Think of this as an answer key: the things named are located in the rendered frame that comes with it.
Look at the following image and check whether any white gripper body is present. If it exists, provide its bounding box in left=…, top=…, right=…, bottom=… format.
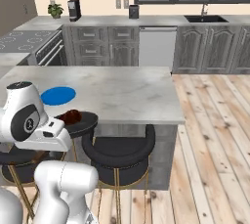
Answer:
left=15, top=128, right=73, bottom=153

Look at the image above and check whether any brown steak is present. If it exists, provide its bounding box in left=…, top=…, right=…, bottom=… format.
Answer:
left=60, top=109, right=83, bottom=125

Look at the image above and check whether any black pan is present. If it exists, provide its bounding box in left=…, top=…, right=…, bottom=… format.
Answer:
left=54, top=111, right=100, bottom=140

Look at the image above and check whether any blue plate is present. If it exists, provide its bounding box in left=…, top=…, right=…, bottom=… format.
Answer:
left=40, top=86, right=77, bottom=107

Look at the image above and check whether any grey marble dining island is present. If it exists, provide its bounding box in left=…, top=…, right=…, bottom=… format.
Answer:
left=0, top=65, right=187, bottom=192

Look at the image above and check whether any black stool with gold legs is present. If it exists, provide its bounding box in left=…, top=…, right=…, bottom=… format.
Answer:
left=0, top=137, right=79, bottom=220
left=80, top=123, right=156, bottom=224

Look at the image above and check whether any grey stove with hob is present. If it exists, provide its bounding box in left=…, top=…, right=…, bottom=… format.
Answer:
left=0, top=29, right=66, bottom=67

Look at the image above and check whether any grey lower cupboard run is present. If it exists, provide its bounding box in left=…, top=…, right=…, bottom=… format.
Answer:
left=172, top=24, right=250, bottom=75
left=62, top=25, right=141, bottom=67

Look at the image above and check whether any green potted plant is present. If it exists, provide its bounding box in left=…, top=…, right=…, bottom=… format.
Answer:
left=47, top=2, right=65, bottom=20

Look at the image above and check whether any brown tall cupboard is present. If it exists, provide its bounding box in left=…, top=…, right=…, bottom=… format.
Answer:
left=0, top=0, right=39, bottom=37

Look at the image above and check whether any black coffee machine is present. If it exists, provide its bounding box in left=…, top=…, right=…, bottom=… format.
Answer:
left=66, top=0, right=82, bottom=22

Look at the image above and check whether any silver dishwasher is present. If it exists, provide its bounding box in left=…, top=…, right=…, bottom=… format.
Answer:
left=139, top=26, right=179, bottom=72

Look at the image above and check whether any black sink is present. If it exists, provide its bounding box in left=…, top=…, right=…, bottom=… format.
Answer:
left=184, top=15, right=229, bottom=23

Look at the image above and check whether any silver tap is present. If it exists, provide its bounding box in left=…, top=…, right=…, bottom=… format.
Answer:
left=200, top=3, right=210, bottom=18

